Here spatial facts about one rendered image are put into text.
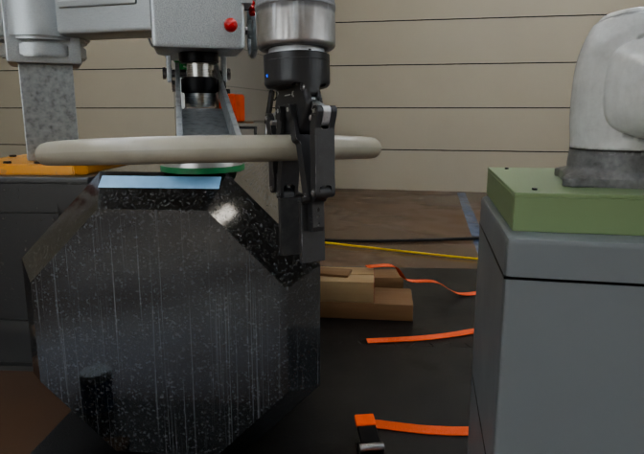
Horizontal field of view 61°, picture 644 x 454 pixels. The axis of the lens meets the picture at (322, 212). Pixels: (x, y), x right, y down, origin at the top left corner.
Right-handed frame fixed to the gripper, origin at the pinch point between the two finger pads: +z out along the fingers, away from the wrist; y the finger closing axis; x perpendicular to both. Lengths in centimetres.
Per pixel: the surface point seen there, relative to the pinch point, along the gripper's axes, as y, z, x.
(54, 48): 177, -50, 11
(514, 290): -2.9, 11.5, -33.0
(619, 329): -12.0, 16.7, -44.2
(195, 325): 76, 34, -9
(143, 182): 86, -2, 0
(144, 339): 84, 37, 2
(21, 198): 170, 5, 26
